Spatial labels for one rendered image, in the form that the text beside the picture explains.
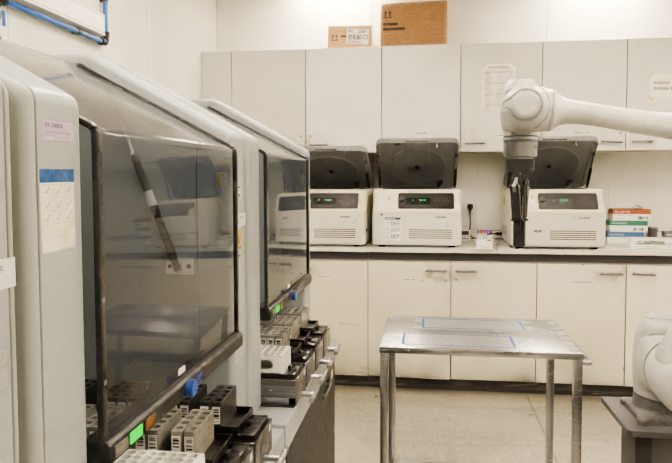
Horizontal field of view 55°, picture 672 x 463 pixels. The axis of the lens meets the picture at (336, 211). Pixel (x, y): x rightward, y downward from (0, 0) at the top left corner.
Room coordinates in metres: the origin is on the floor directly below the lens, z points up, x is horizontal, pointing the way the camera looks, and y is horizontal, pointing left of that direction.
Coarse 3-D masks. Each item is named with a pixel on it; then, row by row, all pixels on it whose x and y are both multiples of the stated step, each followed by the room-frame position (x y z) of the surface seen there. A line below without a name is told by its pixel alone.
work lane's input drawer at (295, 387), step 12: (288, 372) 1.69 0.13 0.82; (300, 372) 1.72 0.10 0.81; (264, 384) 1.67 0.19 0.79; (276, 384) 1.66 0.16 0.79; (288, 384) 1.66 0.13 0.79; (300, 384) 1.71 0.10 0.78; (264, 396) 1.67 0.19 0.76; (276, 396) 1.66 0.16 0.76; (288, 396) 1.66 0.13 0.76; (300, 396) 1.71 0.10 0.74; (312, 396) 1.68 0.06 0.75
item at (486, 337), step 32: (416, 320) 2.29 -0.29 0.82; (448, 320) 2.29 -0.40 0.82; (480, 320) 2.29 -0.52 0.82; (512, 320) 2.29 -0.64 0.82; (544, 320) 2.28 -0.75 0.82; (384, 352) 1.93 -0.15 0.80; (416, 352) 1.92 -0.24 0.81; (448, 352) 1.90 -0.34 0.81; (480, 352) 1.89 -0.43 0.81; (512, 352) 1.88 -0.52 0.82; (544, 352) 1.87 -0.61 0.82; (576, 352) 1.86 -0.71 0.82; (384, 384) 1.93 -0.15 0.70; (576, 384) 1.85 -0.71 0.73; (384, 416) 1.93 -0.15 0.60; (576, 416) 1.85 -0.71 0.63; (384, 448) 1.93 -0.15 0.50; (576, 448) 1.85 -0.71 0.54
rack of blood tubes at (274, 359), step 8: (264, 352) 1.72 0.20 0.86; (272, 352) 1.72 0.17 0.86; (280, 352) 1.72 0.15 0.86; (288, 352) 1.74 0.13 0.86; (264, 360) 1.78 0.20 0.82; (272, 360) 1.68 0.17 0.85; (280, 360) 1.68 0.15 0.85; (288, 360) 1.74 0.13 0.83; (264, 368) 1.75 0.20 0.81; (272, 368) 1.68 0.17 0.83; (280, 368) 1.68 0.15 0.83
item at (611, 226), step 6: (606, 222) 4.26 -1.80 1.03; (612, 222) 4.17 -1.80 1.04; (618, 222) 4.17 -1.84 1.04; (624, 222) 4.16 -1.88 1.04; (630, 222) 4.16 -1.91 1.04; (636, 222) 4.15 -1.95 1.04; (642, 222) 4.14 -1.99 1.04; (606, 228) 4.25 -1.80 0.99; (612, 228) 4.17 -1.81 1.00; (618, 228) 4.17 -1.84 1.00; (624, 228) 4.16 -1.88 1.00; (630, 228) 4.16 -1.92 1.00; (636, 228) 4.15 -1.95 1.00; (642, 228) 4.14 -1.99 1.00
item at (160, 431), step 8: (176, 408) 1.25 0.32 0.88; (168, 416) 1.21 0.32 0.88; (176, 416) 1.22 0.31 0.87; (160, 424) 1.17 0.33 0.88; (168, 424) 1.18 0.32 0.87; (176, 424) 1.22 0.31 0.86; (152, 432) 1.14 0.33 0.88; (160, 432) 1.15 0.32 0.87; (168, 432) 1.18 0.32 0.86; (152, 440) 1.14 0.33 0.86; (160, 440) 1.15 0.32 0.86; (168, 440) 1.18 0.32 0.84; (152, 448) 1.14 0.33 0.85; (160, 448) 1.15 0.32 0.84; (168, 448) 1.18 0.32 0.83
